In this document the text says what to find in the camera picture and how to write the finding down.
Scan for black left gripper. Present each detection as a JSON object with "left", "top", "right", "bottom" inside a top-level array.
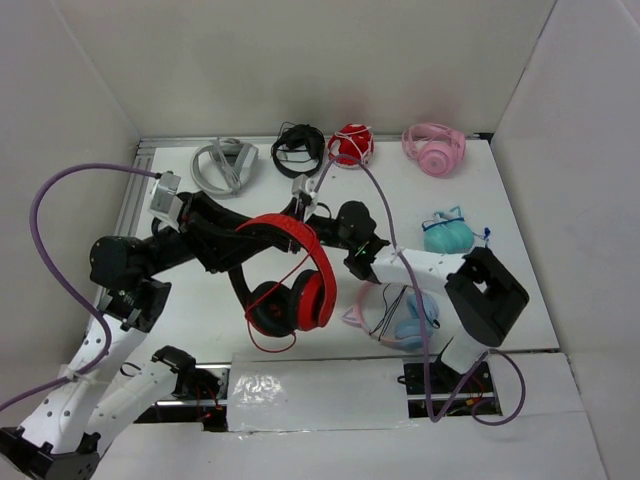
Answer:
[{"left": 142, "top": 189, "right": 273, "bottom": 278}]

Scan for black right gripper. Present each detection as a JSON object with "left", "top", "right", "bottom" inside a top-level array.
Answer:
[{"left": 265, "top": 196, "right": 357, "bottom": 253}]

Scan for red black headphones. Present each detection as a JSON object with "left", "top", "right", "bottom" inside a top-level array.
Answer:
[{"left": 229, "top": 213, "right": 337, "bottom": 338}]

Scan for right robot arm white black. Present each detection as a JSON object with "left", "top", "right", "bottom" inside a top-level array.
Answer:
[{"left": 283, "top": 198, "right": 529, "bottom": 392}]

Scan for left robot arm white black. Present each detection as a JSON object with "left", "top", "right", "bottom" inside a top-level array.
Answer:
[{"left": 1, "top": 193, "right": 272, "bottom": 479}]

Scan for grey white headphones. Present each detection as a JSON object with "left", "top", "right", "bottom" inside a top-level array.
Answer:
[{"left": 190, "top": 138, "right": 259, "bottom": 198}]

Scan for red white folded headphones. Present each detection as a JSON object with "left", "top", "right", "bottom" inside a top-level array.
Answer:
[{"left": 327, "top": 123, "right": 375, "bottom": 168}]

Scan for pink blue cat-ear headphones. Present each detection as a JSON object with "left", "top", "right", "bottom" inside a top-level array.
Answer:
[{"left": 341, "top": 283, "right": 440, "bottom": 351}]

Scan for teal cat-ear headphones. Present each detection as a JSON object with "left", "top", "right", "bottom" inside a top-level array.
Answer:
[{"left": 421, "top": 206, "right": 492, "bottom": 255}]

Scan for white glossy cover sheet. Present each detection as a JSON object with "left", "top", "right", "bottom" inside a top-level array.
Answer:
[{"left": 227, "top": 358, "right": 409, "bottom": 432}]

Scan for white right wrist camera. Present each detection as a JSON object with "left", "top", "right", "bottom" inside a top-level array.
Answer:
[{"left": 291, "top": 174, "right": 318, "bottom": 215}]

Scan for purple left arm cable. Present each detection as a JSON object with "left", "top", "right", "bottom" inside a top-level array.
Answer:
[{"left": 0, "top": 162, "right": 161, "bottom": 416}]

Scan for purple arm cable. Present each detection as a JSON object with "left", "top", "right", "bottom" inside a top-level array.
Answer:
[
  {"left": 314, "top": 158, "right": 527, "bottom": 427},
  {"left": 0, "top": 162, "right": 161, "bottom": 416}
]

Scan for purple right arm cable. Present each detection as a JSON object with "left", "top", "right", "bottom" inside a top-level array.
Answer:
[{"left": 314, "top": 158, "right": 527, "bottom": 427}]

